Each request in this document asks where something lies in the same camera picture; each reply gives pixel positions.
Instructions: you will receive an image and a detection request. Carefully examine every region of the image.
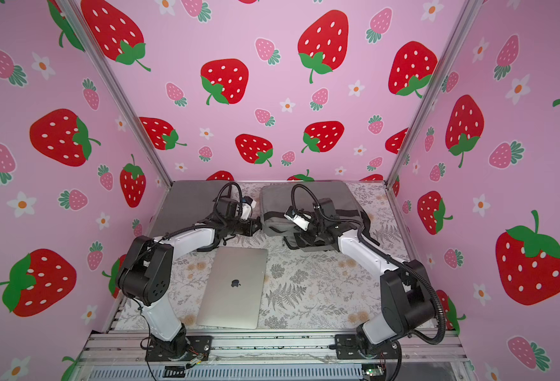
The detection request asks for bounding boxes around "aluminium post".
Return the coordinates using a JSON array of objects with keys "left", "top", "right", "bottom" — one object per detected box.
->
[
  {"left": 385, "top": 0, "right": 483, "bottom": 190},
  {"left": 59, "top": 0, "right": 173, "bottom": 190}
]

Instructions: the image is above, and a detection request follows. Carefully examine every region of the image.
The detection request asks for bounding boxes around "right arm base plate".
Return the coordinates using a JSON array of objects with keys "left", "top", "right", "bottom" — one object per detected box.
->
[{"left": 329, "top": 334, "right": 400, "bottom": 360}]

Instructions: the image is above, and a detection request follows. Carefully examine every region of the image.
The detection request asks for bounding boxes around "grey laptop bag black strap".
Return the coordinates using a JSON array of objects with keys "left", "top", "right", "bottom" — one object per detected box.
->
[{"left": 258, "top": 179, "right": 374, "bottom": 253}]

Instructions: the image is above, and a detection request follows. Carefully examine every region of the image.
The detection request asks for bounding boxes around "silver laptop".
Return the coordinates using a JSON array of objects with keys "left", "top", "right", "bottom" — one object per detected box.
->
[{"left": 196, "top": 247, "right": 268, "bottom": 330}]

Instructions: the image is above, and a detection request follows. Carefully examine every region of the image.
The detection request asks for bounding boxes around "right rear aluminium post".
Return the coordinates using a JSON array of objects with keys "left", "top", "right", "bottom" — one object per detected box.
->
[{"left": 385, "top": 0, "right": 483, "bottom": 190}]

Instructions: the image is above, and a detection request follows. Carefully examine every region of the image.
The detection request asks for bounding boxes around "grey zippered laptop sleeve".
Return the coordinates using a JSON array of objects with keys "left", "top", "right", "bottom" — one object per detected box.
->
[{"left": 150, "top": 180, "right": 229, "bottom": 237}]

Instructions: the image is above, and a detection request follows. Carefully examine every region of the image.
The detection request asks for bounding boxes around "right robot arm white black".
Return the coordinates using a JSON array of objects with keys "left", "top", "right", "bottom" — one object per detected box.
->
[{"left": 285, "top": 184, "right": 446, "bottom": 357}]

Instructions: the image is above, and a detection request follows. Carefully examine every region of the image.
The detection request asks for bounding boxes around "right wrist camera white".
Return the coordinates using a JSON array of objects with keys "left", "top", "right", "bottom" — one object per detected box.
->
[{"left": 284, "top": 207, "right": 311, "bottom": 231}]

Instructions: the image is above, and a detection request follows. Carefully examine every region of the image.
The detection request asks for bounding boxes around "aluminium frame rail front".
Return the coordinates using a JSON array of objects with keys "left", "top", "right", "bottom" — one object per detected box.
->
[{"left": 68, "top": 330, "right": 477, "bottom": 380}]

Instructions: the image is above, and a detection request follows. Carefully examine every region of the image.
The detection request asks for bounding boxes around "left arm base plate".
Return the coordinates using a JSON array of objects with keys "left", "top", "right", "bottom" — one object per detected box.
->
[{"left": 145, "top": 336, "right": 213, "bottom": 362}]

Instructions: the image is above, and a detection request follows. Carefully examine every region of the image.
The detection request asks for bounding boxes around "left rear aluminium post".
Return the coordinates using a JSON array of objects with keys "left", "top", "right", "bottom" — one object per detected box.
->
[{"left": 59, "top": 0, "right": 173, "bottom": 190}]

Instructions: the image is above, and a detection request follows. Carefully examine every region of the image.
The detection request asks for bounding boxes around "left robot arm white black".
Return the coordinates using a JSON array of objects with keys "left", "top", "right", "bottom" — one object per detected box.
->
[{"left": 116, "top": 181, "right": 261, "bottom": 360}]

